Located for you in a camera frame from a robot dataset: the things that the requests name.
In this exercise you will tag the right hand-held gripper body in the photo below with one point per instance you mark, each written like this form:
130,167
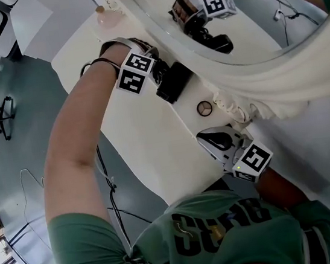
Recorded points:
249,159

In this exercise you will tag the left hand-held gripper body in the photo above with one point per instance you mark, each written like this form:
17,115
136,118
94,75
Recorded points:
132,72

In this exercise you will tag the black hair dryer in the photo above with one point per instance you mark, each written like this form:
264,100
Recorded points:
176,81

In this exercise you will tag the person's right forearm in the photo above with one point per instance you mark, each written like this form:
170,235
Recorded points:
278,188

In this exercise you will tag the person's left forearm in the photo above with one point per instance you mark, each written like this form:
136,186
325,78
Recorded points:
72,126

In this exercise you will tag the black wrist band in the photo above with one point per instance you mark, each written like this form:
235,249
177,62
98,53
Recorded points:
94,63

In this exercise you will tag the white table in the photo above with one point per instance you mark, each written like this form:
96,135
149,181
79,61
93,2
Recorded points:
153,136

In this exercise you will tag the green printed t-shirt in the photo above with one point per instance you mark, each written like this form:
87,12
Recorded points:
229,241

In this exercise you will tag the white draped cloth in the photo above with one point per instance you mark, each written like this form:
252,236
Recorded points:
282,81

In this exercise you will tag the round white-framed mirror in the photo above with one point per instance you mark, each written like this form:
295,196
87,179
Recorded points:
258,17

